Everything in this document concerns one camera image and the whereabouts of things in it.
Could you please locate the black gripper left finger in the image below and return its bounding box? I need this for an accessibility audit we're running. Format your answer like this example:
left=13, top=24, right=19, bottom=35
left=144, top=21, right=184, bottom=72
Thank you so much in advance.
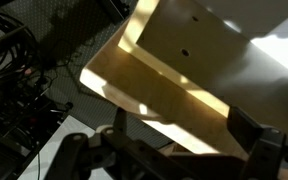
left=45, top=106, right=198, bottom=180

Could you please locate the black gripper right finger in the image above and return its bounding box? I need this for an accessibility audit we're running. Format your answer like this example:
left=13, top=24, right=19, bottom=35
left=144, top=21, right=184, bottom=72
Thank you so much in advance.
left=227, top=105, right=287, bottom=180

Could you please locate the shallow light wooden drawer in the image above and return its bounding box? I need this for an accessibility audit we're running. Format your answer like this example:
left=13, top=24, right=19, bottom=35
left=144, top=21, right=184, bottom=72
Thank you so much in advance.
left=78, top=0, right=288, bottom=158

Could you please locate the black equipment with wires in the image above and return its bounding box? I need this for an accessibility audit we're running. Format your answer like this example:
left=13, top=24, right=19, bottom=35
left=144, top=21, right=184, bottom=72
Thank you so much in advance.
left=0, top=76, right=72, bottom=180

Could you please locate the black cable bundle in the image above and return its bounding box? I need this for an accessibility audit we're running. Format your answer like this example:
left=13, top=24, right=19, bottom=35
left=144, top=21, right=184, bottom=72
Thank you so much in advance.
left=0, top=11, right=75, bottom=114

